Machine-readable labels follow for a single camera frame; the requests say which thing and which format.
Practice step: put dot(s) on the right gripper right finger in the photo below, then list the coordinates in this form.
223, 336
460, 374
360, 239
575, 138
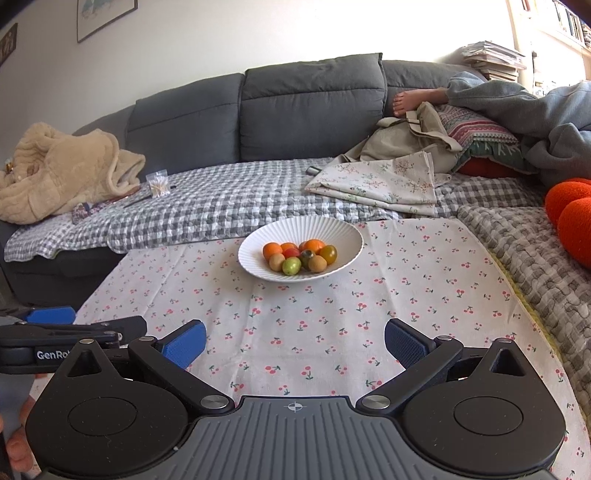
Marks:
468, 408

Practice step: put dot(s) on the dark grey sofa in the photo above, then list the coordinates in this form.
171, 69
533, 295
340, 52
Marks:
306, 110

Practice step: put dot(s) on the grey checkered quilt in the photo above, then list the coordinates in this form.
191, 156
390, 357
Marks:
220, 202

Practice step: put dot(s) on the small orange tomato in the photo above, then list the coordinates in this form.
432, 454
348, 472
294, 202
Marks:
288, 246

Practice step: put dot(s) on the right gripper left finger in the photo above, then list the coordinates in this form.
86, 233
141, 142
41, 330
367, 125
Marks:
123, 409

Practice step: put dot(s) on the folded floral cloth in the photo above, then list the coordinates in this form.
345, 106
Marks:
406, 184

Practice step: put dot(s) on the brown longan fruit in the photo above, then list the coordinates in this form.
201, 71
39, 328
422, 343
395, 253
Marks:
276, 262
317, 264

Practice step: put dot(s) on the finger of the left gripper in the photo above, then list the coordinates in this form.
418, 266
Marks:
53, 315
34, 348

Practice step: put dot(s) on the white ribbed plate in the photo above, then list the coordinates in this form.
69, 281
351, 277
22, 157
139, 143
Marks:
346, 238

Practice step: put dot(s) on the yellow orange tomato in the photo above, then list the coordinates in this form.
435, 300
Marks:
329, 253

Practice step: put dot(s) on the beige fluffy blanket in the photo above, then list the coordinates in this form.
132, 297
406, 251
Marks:
53, 172

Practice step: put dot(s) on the stack of books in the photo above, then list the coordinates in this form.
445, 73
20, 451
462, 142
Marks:
494, 61

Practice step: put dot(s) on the red cushion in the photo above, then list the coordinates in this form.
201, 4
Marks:
487, 168

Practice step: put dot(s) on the orange knitted plush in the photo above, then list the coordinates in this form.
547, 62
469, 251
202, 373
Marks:
568, 207

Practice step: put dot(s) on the patterned striped pillow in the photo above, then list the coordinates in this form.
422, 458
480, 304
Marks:
481, 137

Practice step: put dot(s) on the large orange mandarin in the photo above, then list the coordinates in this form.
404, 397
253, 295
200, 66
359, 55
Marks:
314, 245

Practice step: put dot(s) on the person's left hand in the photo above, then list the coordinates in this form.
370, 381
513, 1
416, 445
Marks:
17, 459

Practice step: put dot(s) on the framed wall picture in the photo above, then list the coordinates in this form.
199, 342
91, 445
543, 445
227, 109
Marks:
94, 15

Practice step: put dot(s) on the red tomato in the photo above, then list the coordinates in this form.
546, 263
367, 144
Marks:
291, 252

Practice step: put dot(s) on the person's bare foot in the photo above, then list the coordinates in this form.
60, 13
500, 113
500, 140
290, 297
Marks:
410, 100

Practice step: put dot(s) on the cherry print tablecloth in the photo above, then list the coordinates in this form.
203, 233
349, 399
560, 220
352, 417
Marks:
326, 336

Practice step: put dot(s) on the dark green tomato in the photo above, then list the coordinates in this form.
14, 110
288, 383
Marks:
305, 257

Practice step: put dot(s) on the small black object on quilt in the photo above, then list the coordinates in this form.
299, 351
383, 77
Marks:
313, 171

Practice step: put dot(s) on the grey woven blanket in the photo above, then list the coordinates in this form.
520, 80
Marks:
557, 287

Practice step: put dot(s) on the grey sweatpants leg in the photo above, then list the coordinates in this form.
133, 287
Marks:
554, 129

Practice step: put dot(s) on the beige canvas bag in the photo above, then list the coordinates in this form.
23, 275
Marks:
419, 130

